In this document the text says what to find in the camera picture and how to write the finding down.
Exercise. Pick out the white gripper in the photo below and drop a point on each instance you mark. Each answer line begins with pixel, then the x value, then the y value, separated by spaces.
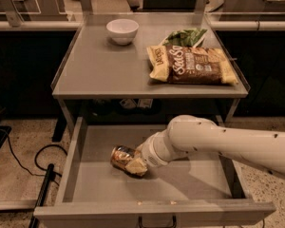
pixel 149 152

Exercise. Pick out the crushed orange soda can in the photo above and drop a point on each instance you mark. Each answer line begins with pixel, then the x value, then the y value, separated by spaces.
pixel 121 154

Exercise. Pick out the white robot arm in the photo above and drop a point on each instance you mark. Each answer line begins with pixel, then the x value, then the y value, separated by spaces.
pixel 186 135

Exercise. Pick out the grey open top drawer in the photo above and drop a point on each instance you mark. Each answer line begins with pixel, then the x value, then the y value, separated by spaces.
pixel 202 190

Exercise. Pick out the grey counter cabinet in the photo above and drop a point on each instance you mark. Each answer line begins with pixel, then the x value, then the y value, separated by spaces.
pixel 95 68

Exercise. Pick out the black floor bar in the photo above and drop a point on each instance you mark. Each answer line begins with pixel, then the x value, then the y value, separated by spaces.
pixel 42 194

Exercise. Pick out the brown yellow chip bag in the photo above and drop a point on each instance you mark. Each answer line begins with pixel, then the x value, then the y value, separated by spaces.
pixel 190 65

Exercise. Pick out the white ceramic bowl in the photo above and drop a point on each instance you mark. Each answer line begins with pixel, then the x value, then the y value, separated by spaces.
pixel 122 31

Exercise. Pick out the green snack bag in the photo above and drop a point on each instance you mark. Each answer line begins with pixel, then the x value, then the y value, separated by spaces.
pixel 190 37

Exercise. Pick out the black drawer handle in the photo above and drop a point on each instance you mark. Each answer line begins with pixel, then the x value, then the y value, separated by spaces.
pixel 161 221

